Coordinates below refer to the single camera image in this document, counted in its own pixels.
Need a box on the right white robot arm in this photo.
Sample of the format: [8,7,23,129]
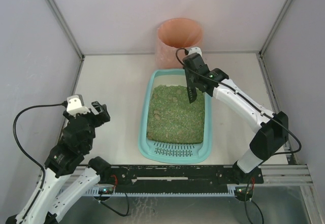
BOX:
[182,52,289,184]

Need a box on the white slotted cable duct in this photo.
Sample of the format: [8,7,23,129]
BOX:
[84,186,245,197]

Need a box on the green cat litter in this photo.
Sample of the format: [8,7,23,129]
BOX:
[147,85,205,144]

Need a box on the left base power cable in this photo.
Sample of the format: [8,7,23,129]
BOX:
[97,174,130,216]

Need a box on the teal plastic litter box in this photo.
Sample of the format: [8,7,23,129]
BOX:
[138,69,213,165]

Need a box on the base power cable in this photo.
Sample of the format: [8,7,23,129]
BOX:
[235,177,265,224]
[97,174,130,216]

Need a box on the right black camera cable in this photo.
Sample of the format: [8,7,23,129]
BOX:
[175,47,302,156]

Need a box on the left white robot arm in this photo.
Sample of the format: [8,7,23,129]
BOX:
[6,97,111,223]

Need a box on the left black camera cable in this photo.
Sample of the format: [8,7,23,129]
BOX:
[13,102,68,199]

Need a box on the pink lined trash bin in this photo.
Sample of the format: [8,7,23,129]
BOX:
[155,18,204,69]

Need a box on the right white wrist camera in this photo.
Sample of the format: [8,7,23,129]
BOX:
[185,47,202,56]

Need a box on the black litter scoop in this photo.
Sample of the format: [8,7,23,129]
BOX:
[186,70,197,104]

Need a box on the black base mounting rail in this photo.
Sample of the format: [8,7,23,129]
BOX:
[94,165,264,193]

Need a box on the black camera cable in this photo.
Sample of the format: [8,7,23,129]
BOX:
[13,102,68,199]
[175,47,302,156]

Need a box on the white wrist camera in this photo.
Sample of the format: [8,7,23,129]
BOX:
[185,47,202,56]
[63,94,91,119]

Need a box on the right base power cable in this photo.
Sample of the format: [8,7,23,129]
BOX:
[235,177,265,224]

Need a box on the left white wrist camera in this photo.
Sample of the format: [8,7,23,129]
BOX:
[63,94,91,119]

